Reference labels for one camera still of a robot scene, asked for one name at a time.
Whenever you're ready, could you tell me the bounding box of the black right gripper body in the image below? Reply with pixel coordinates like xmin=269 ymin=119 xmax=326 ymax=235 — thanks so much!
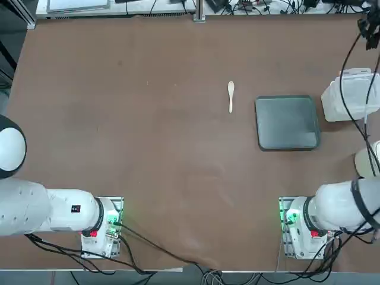
xmin=357 ymin=0 xmax=380 ymax=50

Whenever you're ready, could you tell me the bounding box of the translucent white container lid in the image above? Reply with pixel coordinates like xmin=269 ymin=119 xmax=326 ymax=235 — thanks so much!
xmin=330 ymin=68 xmax=380 ymax=114

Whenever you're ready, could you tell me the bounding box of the translucent white plastic container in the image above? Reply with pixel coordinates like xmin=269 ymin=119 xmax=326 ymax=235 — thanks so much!
xmin=321 ymin=80 xmax=380 ymax=123

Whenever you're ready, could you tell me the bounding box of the dark teal rectangular tray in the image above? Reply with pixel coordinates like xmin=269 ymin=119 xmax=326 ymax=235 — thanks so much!
xmin=254 ymin=94 xmax=322 ymax=153

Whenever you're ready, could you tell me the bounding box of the black power adapter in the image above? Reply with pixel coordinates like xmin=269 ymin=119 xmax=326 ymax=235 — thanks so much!
xmin=206 ymin=0 xmax=229 ymax=12

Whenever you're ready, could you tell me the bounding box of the small white spoon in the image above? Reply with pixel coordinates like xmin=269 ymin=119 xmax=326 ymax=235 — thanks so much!
xmin=227 ymin=81 xmax=236 ymax=114

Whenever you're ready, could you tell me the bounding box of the white flat paper tray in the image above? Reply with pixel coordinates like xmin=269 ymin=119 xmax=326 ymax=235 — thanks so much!
xmin=46 ymin=0 xmax=112 ymax=14

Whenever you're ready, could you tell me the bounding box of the long black arm cable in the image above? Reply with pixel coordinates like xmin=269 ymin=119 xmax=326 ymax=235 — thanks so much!
xmin=339 ymin=29 xmax=380 ymax=179

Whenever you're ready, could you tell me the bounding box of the aluminium profile post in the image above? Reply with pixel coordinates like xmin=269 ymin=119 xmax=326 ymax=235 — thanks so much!
xmin=192 ymin=0 xmax=207 ymax=23

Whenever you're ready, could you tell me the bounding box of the white cable bundle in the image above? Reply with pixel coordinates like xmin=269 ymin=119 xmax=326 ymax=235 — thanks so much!
xmin=201 ymin=268 xmax=259 ymax=285

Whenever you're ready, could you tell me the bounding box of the black base power cable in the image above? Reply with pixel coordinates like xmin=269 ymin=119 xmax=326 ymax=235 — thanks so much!
xmin=114 ymin=221 xmax=220 ymax=273

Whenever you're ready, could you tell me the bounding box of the black floor cable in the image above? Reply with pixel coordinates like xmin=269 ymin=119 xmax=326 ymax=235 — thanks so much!
xmin=24 ymin=233 xmax=151 ymax=274

